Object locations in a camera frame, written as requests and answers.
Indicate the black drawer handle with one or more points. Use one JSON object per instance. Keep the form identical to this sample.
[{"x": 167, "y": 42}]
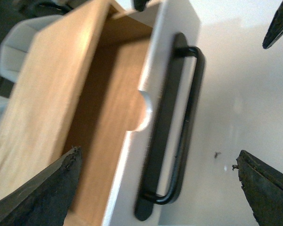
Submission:
[{"x": 147, "y": 195}]

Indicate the wooden drawer cabinet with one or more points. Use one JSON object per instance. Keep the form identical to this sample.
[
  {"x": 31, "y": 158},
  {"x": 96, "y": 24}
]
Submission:
[{"x": 37, "y": 119}]

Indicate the white drawer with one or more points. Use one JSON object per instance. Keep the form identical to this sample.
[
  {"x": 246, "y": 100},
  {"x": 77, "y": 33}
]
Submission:
[{"x": 115, "y": 115}]

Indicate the grey armchair left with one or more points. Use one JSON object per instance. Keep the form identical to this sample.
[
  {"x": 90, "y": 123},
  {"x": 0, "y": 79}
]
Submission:
[{"x": 17, "y": 42}]

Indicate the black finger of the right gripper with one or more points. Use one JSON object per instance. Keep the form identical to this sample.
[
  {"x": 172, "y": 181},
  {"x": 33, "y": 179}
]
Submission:
[
  {"x": 275, "y": 30},
  {"x": 140, "y": 5}
]

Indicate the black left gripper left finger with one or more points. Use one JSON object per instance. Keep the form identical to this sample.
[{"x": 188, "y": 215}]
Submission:
[{"x": 45, "y": 199}]

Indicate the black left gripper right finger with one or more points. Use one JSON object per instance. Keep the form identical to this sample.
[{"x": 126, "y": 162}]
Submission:
[{"x": 263, "y": 188}]

